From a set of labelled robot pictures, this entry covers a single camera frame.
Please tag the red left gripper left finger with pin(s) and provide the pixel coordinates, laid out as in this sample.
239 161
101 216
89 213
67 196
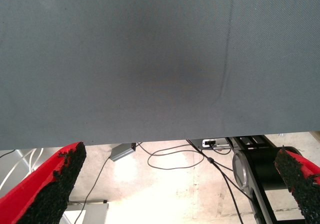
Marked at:
37 196

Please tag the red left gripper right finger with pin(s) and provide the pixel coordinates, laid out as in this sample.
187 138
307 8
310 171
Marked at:
305 184

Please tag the grey metal leg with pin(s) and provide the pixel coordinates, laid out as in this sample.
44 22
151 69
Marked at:
17 159

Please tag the grey metal cabinet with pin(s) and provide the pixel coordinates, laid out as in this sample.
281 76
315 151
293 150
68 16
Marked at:
92 212

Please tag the small grey electronics box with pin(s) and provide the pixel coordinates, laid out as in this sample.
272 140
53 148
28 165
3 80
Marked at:
122 152

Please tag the white connector panel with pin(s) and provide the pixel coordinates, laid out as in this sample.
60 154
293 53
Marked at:
215 143

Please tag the dark grey table cloth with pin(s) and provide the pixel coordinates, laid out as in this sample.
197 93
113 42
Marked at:
150 59

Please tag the black frame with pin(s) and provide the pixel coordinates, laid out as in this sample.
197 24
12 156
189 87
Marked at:
260 164

